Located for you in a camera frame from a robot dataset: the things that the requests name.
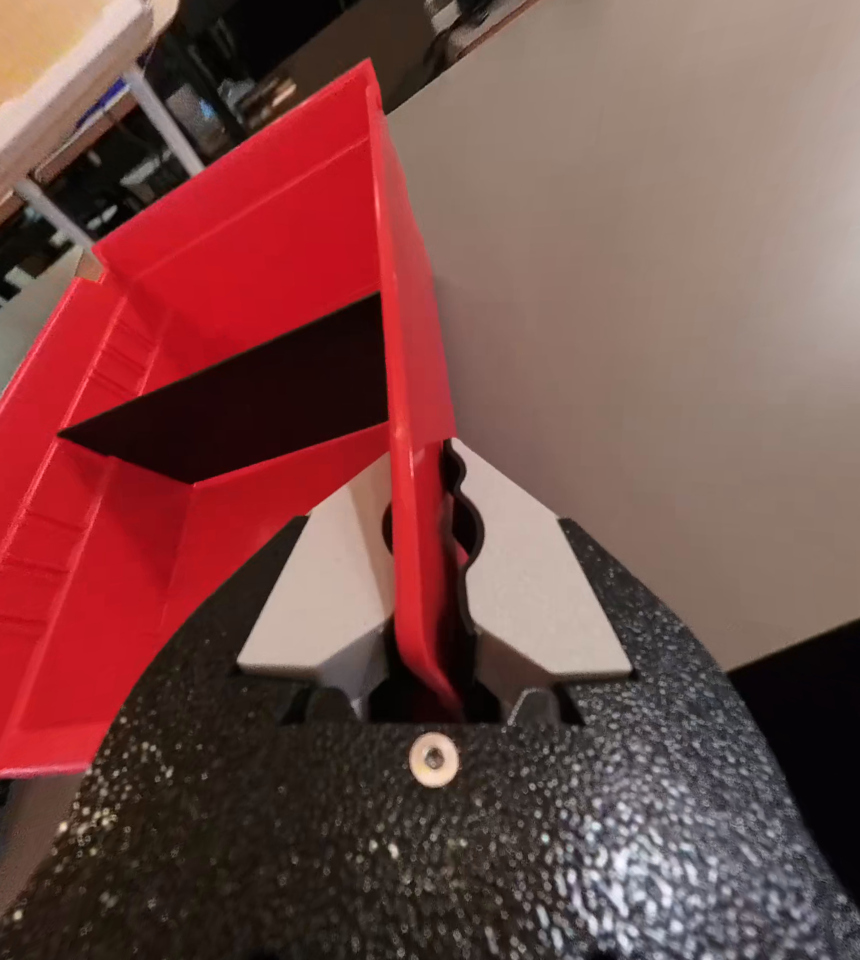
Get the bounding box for red storage bin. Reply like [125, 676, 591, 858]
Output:
[0, 58, 476, 781]

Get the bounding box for black bin divider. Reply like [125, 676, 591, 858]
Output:
[58, 292, 391, 486]

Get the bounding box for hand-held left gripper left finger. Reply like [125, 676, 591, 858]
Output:
[237, 456, 401, 717]

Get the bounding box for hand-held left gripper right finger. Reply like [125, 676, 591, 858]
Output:
[441, 437, 633, 711]

